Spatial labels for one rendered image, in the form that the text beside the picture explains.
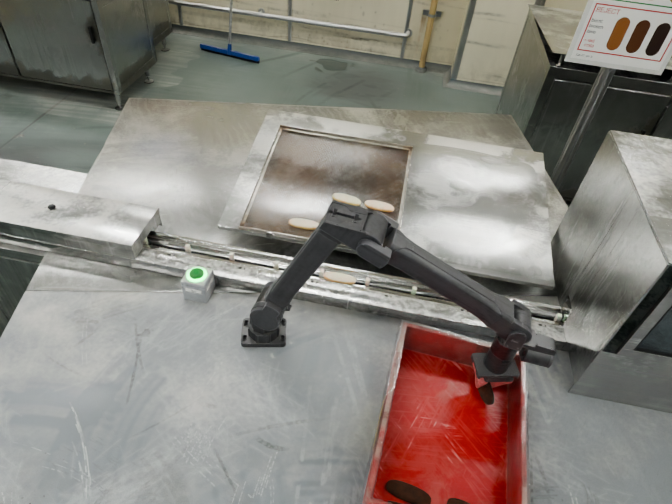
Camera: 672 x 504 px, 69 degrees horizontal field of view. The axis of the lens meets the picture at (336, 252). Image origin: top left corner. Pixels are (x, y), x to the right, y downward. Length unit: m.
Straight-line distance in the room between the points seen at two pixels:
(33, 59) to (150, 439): 3.47
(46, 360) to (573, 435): 1.32
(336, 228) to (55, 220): 0.97
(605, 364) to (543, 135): 1.93
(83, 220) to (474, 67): 3.79
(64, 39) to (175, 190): 2.39
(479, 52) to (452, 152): 2.89
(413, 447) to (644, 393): 0.61
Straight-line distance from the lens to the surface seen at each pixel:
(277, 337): 1.34
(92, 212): 1.67
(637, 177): 1.36
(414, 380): 1.32
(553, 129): 3.08
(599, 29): 1.99
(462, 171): 1.81
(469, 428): 1.29
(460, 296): 1.05
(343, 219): 0.97
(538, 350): 1.18
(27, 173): 2.11
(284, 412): 1.24
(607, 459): 1.41
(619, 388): 1.45
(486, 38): 4.68
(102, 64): 4.01
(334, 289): 1.42
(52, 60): 4.24
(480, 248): 1.60
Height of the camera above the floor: 1.92
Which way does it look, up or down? 44 degrees down
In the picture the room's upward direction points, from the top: 6 degrees clockwise
